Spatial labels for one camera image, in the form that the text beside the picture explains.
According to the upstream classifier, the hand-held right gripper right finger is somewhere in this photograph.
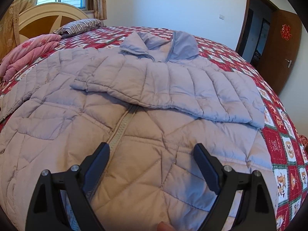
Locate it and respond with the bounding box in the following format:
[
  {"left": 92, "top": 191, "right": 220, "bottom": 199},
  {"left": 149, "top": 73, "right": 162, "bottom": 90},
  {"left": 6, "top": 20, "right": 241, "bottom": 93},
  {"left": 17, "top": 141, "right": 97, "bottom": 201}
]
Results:
[{"left": 193, "top": 143, "right": 277, "bottom": 231}]

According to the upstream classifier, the person's right hand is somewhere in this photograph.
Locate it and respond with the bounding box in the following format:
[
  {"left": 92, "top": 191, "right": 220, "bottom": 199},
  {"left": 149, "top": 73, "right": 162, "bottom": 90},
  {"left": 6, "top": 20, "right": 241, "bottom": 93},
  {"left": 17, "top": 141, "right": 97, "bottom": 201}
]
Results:
[{"left": 156, "top": 222, "right": 177, "bottom": 231}]

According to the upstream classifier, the red patterned bedspread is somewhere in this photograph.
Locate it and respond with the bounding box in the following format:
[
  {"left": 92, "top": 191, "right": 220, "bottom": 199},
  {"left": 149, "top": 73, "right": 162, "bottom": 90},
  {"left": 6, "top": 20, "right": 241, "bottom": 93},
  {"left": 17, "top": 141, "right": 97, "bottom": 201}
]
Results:
[{"left": 0, "top": 25, "right": 308, "bottom": 231}]

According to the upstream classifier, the beige patterned curtain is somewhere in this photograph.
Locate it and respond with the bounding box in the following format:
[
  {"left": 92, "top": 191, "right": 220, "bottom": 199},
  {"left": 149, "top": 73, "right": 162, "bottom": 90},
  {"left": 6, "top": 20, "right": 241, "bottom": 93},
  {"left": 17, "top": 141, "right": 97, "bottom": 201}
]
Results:
[
  {"left": 0, "top": 0, "right": 40, "bottom": 60},
  {"left": 93, "top": 0, "right": 107, "bottom": 21}
]

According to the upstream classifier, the dark wooden door frame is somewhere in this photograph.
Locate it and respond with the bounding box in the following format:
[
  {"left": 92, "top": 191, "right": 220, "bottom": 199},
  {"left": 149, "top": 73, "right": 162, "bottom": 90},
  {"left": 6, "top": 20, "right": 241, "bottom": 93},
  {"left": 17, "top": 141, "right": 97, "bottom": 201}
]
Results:
[{"left": 234, "top": 0, "right": 281, "bottom": 63}]

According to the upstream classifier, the pink folded blanket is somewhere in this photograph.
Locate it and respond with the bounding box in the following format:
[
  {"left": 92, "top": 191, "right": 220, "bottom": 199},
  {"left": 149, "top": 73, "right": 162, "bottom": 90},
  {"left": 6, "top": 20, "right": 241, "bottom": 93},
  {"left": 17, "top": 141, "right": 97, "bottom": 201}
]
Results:
[{"left": 0, "top": 34, "right": 62, "bottom": 82}]

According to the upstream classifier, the striped pillow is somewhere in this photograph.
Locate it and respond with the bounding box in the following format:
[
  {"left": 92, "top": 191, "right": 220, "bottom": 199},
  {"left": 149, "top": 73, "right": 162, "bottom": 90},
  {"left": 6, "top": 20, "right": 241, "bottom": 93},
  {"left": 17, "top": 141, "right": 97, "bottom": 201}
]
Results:
[{"left": 53, "top": 18, "right": 107, "bottom": 38}]

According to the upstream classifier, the brown wooden door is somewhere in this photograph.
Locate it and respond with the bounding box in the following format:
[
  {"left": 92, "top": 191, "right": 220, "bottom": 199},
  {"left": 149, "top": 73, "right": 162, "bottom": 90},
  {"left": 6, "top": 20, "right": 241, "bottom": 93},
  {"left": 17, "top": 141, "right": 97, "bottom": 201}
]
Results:
[{"left": 263, "top": 10, "right": 302, "bottom": 95}]

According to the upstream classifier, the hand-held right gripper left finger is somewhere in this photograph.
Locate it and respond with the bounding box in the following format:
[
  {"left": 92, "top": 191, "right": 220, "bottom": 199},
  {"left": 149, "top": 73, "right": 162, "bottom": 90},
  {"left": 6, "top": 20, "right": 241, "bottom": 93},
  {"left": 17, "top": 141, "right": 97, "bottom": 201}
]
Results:
[{"left": 25, "top": 142, "right": 111, "bottom": 231}]

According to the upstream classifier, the red door decoration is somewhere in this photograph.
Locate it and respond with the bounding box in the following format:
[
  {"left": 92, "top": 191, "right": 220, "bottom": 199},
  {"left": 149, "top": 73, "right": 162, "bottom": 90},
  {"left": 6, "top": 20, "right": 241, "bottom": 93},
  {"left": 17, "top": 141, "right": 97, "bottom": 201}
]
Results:
[{"left": 279, "top": 23, "right": 292, "bottom": 40}]

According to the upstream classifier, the cream wooden headboard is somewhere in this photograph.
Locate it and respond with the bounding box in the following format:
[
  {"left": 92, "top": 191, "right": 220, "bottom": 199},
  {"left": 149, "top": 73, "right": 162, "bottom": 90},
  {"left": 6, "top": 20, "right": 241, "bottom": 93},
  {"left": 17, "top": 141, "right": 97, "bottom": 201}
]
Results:
[{"left": 18, "top": 2, "right": 90, "bottom": 41}]

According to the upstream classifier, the lilac quilted puffer jacket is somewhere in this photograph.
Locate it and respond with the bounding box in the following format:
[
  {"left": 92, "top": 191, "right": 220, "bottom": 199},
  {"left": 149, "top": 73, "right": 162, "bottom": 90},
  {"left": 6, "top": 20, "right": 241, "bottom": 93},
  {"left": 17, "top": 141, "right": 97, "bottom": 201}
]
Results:
[{"left": 0, "top": 31, "right": 273, "bottom": 231}]

